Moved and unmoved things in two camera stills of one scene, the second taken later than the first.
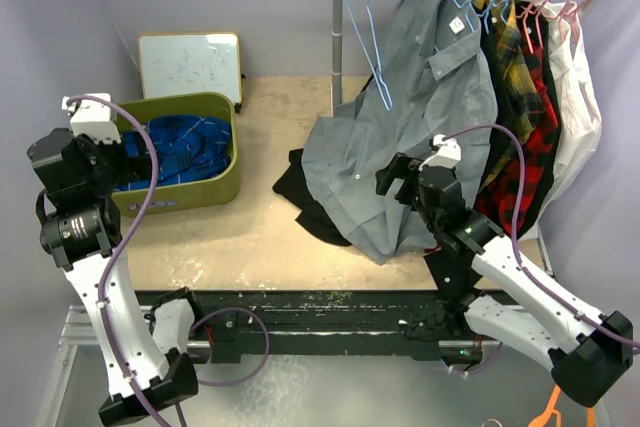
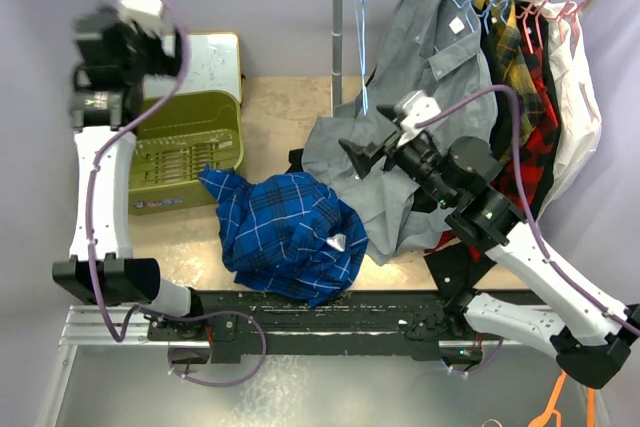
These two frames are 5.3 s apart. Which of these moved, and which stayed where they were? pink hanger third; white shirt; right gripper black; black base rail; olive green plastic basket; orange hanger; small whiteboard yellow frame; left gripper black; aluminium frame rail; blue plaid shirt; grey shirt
Moved: right gripper black; blue plaid shirt; left gripper black
Stayed: small whiteboard yellow frame; orange hanger; olive green plastic basket; aluminium frame rail; white shirt; grey shirt; black base rail; pink hanger third
